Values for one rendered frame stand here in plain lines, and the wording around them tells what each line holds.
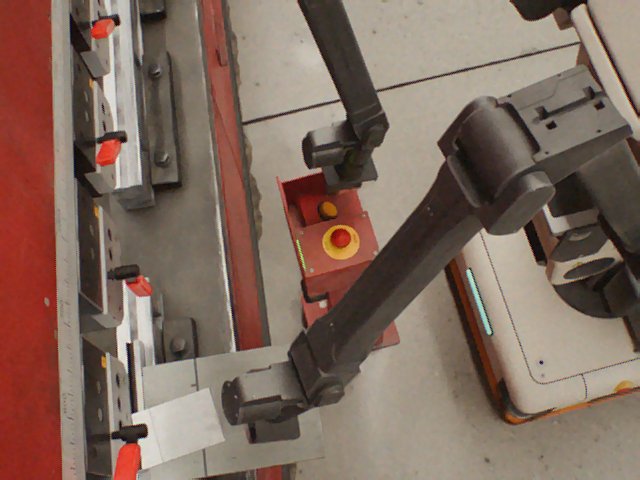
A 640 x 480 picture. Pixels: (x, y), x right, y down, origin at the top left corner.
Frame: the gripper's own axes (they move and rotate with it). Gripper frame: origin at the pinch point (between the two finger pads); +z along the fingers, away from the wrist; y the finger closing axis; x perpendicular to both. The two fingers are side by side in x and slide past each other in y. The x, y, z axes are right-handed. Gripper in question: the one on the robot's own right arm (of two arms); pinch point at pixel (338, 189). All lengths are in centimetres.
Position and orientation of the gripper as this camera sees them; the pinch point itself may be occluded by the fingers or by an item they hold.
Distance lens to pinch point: 147.0
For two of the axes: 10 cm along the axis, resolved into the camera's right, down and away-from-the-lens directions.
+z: -1.9, 4.1, 8.9
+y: -9.5, 1.7, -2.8
